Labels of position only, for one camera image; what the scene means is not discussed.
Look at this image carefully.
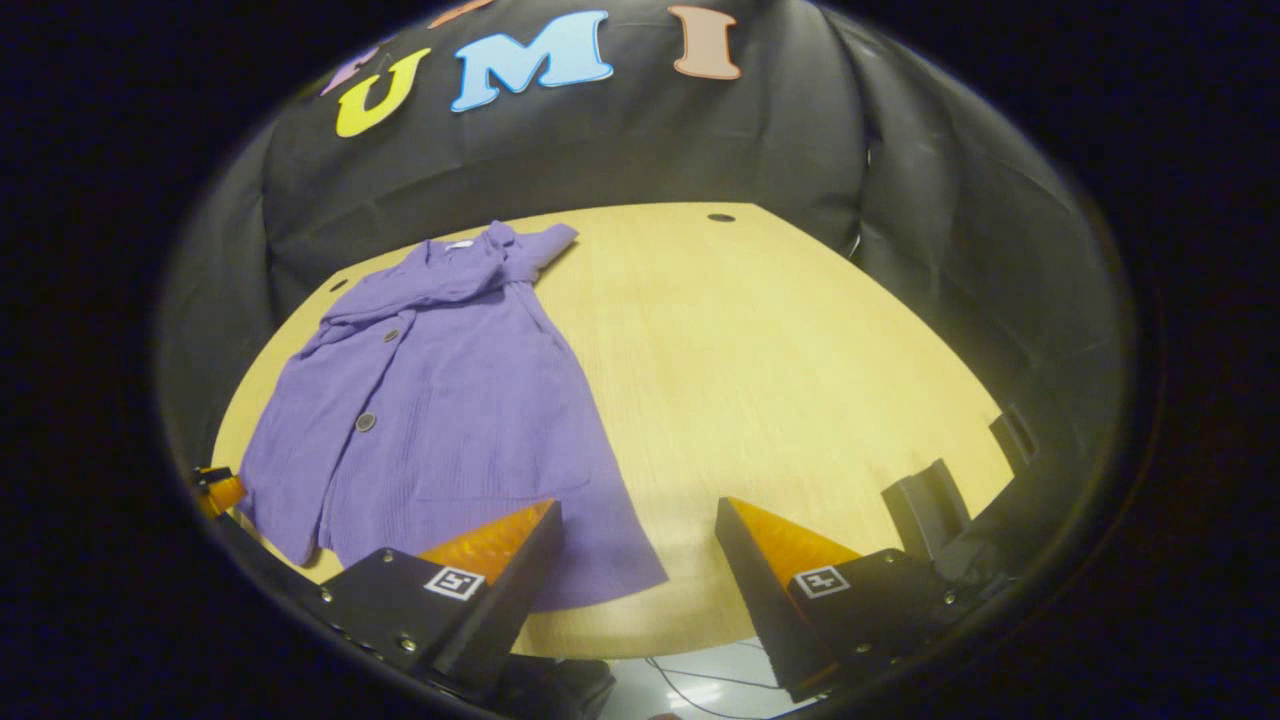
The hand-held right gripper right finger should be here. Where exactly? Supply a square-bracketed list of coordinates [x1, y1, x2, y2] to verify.
[714, 496, 986, 704]

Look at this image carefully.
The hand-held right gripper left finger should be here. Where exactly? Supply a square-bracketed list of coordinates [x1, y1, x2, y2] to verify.
[318, 499, 564, 701]

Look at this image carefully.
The purple button shirt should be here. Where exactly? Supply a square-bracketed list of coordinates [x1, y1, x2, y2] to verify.
[237, 220, 669, 613]

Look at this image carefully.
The dark bulky object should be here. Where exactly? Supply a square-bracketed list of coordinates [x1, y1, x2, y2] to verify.
[488, 652, 617, 720]

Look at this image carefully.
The black backdrop cloth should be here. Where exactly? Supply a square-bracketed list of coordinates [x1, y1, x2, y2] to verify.
[155, 0, 1136, 601]

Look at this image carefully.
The thin black cable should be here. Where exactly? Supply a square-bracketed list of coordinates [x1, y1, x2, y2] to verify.
[640, 655, 791, 720]

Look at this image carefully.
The black upright bracket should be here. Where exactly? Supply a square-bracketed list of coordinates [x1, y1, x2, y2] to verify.
[880, 457, 973, 563]

